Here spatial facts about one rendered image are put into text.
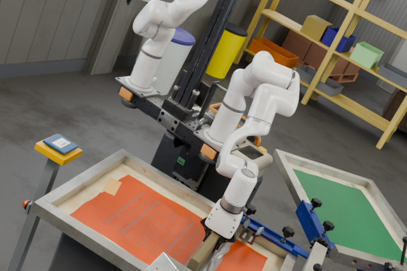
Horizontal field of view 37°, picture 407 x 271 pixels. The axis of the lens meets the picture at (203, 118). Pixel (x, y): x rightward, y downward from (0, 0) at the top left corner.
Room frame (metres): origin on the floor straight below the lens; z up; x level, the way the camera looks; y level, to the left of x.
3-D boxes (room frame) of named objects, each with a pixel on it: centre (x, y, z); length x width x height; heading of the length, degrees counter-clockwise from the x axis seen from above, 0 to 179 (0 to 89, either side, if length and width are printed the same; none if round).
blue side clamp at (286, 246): (1.97, -0.38, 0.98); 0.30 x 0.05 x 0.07; 78
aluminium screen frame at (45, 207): (1.75, -0.08, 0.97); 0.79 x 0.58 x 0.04; 78
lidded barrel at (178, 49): (5.51, 0.62, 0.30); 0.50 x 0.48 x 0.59; 66
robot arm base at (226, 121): (2.27, -0.09, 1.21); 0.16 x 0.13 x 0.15; 156
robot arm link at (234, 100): (2.26, -0.10, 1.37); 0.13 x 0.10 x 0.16; 102
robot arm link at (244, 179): (1.77, -0.20, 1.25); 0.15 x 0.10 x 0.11; 12
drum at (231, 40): (6.77, 0.13, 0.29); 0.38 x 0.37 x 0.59; 66
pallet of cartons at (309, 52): (9.20, -1.25, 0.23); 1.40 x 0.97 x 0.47; 156
